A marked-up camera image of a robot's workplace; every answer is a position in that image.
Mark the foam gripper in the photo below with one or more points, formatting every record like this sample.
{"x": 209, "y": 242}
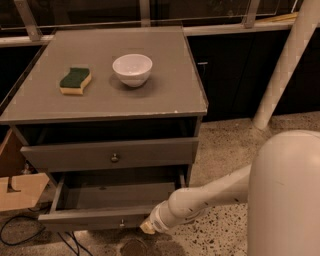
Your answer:
{"x": 155, "y": 220}

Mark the grey drawer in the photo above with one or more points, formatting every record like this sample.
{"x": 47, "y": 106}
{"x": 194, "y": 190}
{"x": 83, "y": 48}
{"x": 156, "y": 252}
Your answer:
{"x": 112, "y": 155}
{"x": 109, "y": 199}

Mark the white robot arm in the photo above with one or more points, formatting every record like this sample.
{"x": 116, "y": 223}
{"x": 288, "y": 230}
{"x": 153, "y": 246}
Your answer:
{"x": 281, "y": 187}

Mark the grey top drawer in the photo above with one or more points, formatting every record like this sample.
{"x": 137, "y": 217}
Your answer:
{"x": 112, "y": 155}

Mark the grey wooden drawer cabinet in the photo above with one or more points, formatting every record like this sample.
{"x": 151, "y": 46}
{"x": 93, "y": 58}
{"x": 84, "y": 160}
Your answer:
{"x": 170, "y": 104}

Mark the round floor drain cover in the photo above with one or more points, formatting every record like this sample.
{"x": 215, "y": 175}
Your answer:
{"x": 134, "y": 247}

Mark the light wooden board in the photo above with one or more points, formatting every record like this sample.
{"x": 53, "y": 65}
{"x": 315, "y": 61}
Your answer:
{"x": 18, "y": 190}

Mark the white ceramic bowl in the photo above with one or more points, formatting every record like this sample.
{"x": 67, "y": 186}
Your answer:
{"x": 132, "y": 69}

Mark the green yellow sponge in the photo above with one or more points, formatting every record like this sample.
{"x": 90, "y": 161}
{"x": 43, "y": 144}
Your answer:
{"x": 75, "y": 82}

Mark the white diagonal support pole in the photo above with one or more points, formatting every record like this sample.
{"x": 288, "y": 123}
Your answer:
{"x": 300, "y": 34}

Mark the metal railing frame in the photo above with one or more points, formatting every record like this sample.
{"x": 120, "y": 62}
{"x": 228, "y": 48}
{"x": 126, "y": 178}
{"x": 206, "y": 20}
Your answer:
{"x": 33, "y": 22}

